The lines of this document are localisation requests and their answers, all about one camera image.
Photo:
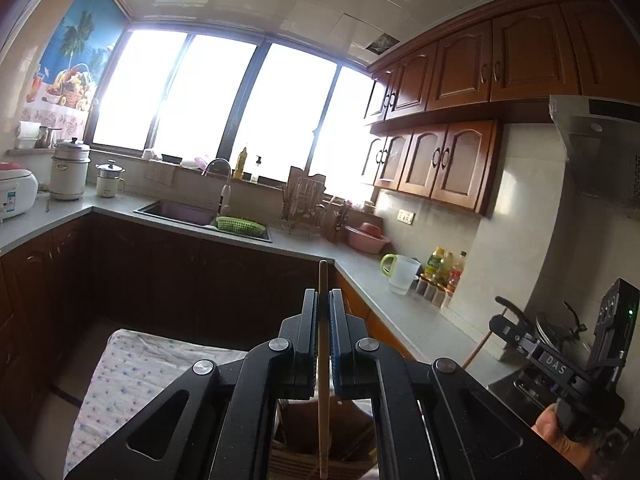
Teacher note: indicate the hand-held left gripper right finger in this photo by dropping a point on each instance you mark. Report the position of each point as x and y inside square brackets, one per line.
[336, 350]

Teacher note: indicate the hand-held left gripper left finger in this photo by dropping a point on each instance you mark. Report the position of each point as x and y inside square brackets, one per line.
[309, 350]

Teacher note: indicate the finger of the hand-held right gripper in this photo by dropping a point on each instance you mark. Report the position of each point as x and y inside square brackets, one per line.
[512, 334]

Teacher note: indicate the brown carved-end chopstick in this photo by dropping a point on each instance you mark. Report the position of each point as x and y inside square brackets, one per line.
[323, 280]

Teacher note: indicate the dark wooden utensil holder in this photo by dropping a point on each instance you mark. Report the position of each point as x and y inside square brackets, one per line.
[297, 425]

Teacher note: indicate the person's right hand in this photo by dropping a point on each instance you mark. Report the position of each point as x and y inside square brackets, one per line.
[550, 427]

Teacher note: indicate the black wok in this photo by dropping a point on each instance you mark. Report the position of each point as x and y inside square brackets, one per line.
[552, 330]

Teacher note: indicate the gas stove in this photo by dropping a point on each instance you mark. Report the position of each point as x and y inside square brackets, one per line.
[525, 385]

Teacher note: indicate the red label sauce bottle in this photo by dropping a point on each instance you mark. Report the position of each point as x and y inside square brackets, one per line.
[457, 272]

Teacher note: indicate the grey kitchen countertop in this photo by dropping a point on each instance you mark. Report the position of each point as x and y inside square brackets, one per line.
[360, 270]

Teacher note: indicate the row of spice jars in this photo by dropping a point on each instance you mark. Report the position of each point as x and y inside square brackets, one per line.
[435, 292]

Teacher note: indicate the yellow cooking oil bottle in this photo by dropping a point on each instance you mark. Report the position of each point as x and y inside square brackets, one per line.
[435, 262]

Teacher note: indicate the pink plastic basin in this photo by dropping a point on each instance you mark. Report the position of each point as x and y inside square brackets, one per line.
[367, 240]

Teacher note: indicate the green plastic basket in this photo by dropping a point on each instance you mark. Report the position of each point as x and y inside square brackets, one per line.
[240, 225]

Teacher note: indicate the dish drying rack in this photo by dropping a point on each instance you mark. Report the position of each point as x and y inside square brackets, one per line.
[302, 200]

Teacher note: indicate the steel range hood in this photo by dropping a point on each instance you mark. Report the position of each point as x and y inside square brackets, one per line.
[600, 155]

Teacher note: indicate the curved steel faucet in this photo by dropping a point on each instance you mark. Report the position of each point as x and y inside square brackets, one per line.
[226, 195]

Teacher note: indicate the dark wooden base cabinets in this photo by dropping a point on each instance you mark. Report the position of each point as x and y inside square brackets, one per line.
[150, 270]

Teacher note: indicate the white dotted tablecloth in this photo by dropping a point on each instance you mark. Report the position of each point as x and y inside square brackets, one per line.
[130, 375]

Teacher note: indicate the clear soap dispenser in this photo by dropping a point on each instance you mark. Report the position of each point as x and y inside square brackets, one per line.
[256, 172]

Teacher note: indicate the kitchen sink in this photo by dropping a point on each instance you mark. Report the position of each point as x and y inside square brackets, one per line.
[170, 212]

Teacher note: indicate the yellow liquid bottle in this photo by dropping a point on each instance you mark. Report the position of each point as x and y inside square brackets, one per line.
[241, 165]

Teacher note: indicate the white dishcloth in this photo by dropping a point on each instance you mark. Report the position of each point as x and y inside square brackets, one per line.
[159, 172]

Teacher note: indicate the small white electric pot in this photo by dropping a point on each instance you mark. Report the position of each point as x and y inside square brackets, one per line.
[110, 182]

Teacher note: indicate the large kitchen window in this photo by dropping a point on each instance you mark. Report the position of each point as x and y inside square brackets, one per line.
[200, 100]

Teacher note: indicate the tall white electric cooker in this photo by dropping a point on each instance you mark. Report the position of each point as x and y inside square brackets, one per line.
[70, 170]

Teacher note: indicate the white rice cooker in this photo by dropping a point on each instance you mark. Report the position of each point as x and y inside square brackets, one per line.
[17, 192]

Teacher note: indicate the paper towel roll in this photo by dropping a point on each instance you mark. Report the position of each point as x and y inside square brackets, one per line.
[29, 134]

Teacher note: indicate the single white wall socket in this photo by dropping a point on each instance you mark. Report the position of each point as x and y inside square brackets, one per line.
[406, 216]

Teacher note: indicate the brown wooden wall cabinets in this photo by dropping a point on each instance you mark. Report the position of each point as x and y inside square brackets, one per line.
[460, 160]

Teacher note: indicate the beach fruit wall poster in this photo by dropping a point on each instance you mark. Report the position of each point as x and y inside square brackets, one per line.
[75, 45]

